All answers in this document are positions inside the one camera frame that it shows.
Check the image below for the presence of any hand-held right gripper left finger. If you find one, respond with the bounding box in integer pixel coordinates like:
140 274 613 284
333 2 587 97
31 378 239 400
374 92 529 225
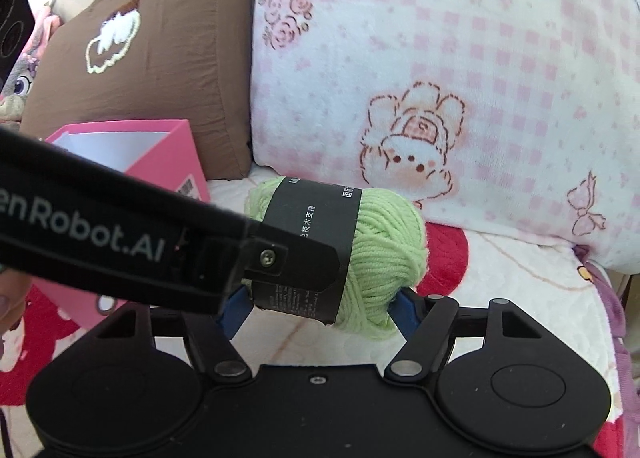
95 289 254 382

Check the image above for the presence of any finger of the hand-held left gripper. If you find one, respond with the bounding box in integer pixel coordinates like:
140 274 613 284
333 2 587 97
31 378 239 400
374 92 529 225
234 222 350 300

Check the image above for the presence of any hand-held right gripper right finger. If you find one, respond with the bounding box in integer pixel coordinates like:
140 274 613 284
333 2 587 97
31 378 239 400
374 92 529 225
385 288 544 382

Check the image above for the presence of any green yarn ball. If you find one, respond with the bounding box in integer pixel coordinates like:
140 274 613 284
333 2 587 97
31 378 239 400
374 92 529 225
244 177 430 343

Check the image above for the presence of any pink cardboard box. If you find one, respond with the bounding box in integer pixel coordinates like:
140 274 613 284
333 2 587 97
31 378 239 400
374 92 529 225
30 119 211 335

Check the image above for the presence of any person's left hand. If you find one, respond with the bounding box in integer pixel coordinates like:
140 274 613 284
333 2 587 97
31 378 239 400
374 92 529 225
0 267 32 364

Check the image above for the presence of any red bear printed blanket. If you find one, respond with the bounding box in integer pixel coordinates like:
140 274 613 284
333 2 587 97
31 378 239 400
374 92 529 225
0 173 640 458

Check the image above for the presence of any grey bunny plush toy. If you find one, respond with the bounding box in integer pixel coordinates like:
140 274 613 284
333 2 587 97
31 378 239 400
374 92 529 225
0 5 64 122

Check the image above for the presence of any brown pillow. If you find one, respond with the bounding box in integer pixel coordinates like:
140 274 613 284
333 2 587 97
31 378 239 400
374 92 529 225
20 0 254 182

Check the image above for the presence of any pink checked pillow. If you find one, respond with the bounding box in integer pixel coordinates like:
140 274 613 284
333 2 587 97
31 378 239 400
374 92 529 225
240 0 640 270

